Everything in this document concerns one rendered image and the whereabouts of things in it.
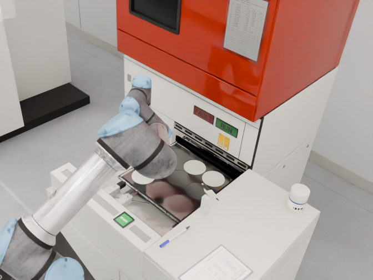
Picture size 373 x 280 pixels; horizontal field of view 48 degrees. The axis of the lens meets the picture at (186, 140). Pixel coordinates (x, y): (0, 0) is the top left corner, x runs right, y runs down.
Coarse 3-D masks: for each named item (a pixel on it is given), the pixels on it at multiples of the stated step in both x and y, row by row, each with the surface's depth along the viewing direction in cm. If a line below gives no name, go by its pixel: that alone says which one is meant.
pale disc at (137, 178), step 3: (135, 171) 182; (132, 174) 180; (135, 174) 180; (138, 174) 180; (141, 174) 180; (132, 177) 178; (135, 177) 179; (138, 177) 179; (141, 177) 179; (144, 177) 179; (135, 180) 177; (138, 180) 177; (141, 180) 177; (144, 180) 178; (147, 180) 178; (150, 180) 178; (141, 183) 176; (144, 183) 176; (147, 183) 176
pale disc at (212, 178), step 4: (208, 172) 185; (212, 172) 185; (216, 172) 185; (204, 176) 182; (208, 176) 183; (212, 176) 183; (216, 176) 183; (220, 176) 183; (204, 180) 181; (208, 180) 181; (212, 180) 181; (216, 180) 181; (220, 180) 181; (224, 180) 181; (208, 184) 178; (212, 184) 179; (216, 184) 179; (220, 184) 179
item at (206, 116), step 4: (196, 108) 186; (196, 112) 187; (200, 112) 185; (204, 112) 183; (200, 116) 186; (204, 116) 185; (208, 116) 183; (212, 116) 181; (208, 120) 184; (212, 120) 182
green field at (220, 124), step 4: (216, 120) 180; (216, 124) 181; (220, 124) 180; (224, 124) 178; (220, 128) 181; (224, 128) 179; (228, 128) 178; (232, 128) 176; (228, 132) 179; (232, 132) 177; (236, 132) 175
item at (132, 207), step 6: (120, 192) 174; (132, 204) 169; (132, 210) 166; (138, 210) 167; (138, 216) 164; (144, 216) 164; (150, 216) 164; (144, 222) 162; (150, 222) 162; (156, 222) 162; (156, 228) 160; (162, 228) 160
